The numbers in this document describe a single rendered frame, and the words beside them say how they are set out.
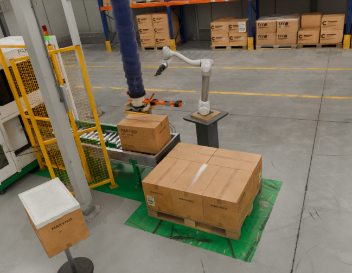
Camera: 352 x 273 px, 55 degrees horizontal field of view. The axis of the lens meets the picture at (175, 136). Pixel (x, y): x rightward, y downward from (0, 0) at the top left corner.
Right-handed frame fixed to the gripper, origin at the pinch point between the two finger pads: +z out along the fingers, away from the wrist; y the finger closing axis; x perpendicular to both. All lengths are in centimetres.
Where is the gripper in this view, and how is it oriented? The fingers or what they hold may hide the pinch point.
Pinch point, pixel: (156, 74)
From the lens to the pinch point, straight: 458.1
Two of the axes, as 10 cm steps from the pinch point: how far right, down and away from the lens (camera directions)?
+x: -9.1, -2.9, 2.9
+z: -4.1, 6.2, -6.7
